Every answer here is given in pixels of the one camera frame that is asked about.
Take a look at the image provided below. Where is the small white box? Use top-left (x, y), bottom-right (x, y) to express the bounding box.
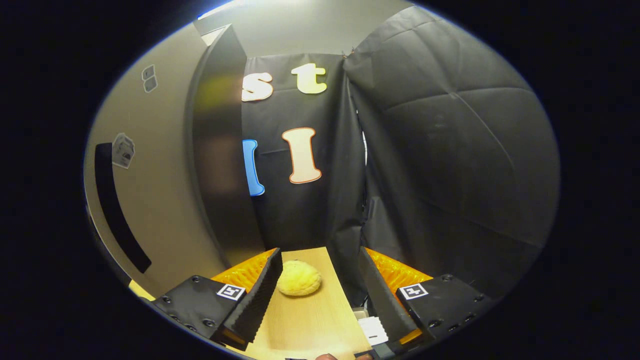
top-left (357, 315), bottom-right (390, 347)

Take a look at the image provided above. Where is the white double-door shoe cabinet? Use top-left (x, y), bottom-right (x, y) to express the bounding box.
top-left (186, 14), bottom-right (267, 267)

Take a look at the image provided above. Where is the black door handle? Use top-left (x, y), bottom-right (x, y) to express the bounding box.
top-left (94, 142), bottom-right (153, 275)

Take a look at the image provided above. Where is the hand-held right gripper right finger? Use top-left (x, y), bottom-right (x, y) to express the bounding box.
top-left (357, 246), bottom-right (501, 353)

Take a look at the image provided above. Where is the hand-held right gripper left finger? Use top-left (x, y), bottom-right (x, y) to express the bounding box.
top-left (150, 247), bottom-right (284, 352)

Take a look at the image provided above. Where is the yellow round sponge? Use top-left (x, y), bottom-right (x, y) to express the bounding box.
top-left (277, 260), bottom-right (323, 297)

